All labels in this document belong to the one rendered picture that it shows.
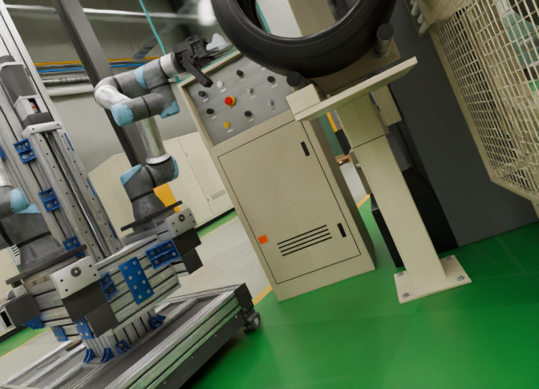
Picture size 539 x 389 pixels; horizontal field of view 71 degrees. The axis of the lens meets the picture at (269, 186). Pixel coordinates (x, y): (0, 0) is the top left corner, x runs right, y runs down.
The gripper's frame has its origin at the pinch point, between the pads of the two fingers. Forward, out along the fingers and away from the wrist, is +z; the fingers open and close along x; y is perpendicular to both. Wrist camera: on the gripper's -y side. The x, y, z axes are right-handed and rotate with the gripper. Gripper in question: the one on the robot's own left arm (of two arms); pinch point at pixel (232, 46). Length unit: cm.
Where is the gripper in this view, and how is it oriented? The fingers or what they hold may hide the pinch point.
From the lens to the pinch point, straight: 134.0
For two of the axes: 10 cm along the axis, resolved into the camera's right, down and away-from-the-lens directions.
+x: 2.3, -1.7, 9.6
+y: -3.1, -9.5, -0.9
